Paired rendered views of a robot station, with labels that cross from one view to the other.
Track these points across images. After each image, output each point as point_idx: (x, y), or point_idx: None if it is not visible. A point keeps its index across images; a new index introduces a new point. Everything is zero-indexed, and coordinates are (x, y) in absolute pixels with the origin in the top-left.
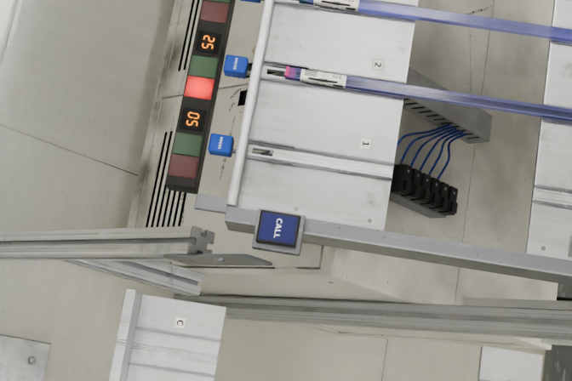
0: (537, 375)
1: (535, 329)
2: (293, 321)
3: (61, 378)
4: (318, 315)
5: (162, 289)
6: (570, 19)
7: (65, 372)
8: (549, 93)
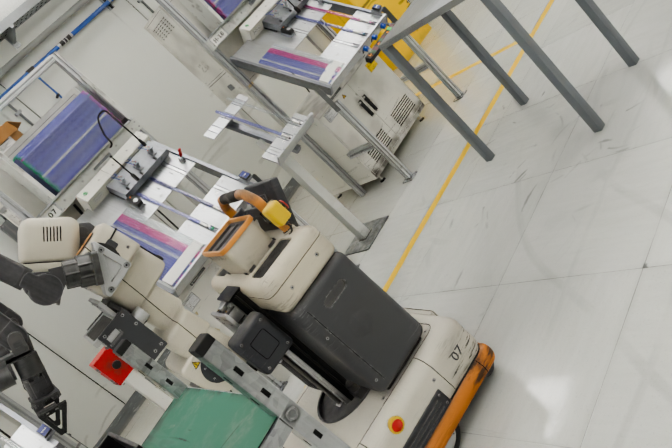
0: (206, 132)
1: (203, 182)
2: None
3: (345, 249)
4: None
5: None
6: (153, 206)
7: (343, 251)
8: (169, 192)
